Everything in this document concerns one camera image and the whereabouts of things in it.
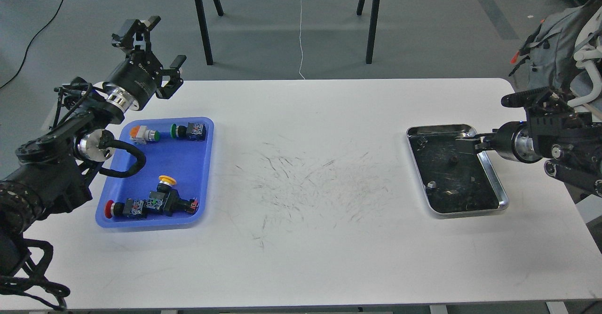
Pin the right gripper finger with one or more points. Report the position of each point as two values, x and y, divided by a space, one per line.
472 146
468 135

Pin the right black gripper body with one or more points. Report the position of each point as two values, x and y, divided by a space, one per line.
503 140

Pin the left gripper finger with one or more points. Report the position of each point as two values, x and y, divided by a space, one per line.
135 35
169 80

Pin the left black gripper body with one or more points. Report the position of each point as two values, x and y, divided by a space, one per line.
133 82

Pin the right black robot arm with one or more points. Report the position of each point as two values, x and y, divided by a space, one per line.
569 141

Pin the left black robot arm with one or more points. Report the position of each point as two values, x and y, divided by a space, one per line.
57 168

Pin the small black industrial part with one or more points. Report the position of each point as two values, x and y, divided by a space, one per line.
421 141

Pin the steel metal tray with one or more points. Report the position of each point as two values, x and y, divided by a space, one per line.
470 188

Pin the left black stand legs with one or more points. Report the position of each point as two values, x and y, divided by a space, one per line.
203 27

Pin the black stand legs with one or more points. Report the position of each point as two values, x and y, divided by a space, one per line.
373 24
203 27

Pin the grey backpack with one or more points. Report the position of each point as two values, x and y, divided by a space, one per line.
549 50

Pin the white office chair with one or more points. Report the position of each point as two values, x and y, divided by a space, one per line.
586 86

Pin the blue plastic tray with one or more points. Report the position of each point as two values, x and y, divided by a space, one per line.
184 160

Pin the yellow mushroom push button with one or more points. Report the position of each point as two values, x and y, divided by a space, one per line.
164 199

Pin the right black stand legs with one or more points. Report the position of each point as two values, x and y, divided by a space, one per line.
373 24

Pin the green push button switch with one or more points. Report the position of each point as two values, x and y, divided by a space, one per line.
191 131

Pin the orange push button switch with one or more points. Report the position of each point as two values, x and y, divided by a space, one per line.
141 135

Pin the red push button switch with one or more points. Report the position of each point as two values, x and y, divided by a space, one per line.
140 209

